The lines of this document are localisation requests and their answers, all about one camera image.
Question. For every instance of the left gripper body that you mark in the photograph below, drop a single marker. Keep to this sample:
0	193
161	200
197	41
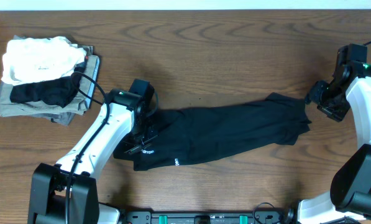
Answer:
142	138

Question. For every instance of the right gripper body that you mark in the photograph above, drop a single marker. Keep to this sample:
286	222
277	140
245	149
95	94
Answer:
329	99

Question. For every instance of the black t-shirt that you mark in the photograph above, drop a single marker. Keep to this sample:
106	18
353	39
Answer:
197	135

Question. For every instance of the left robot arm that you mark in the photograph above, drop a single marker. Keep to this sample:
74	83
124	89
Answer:
66	192

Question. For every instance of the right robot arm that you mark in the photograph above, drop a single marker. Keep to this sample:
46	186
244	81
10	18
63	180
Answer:
349	198

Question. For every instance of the beige folded garment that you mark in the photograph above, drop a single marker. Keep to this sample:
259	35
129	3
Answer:
78	105

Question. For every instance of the black folded garment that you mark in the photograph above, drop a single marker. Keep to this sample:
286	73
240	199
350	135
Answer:
58	92

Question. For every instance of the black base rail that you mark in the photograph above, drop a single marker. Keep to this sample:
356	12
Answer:
265	215

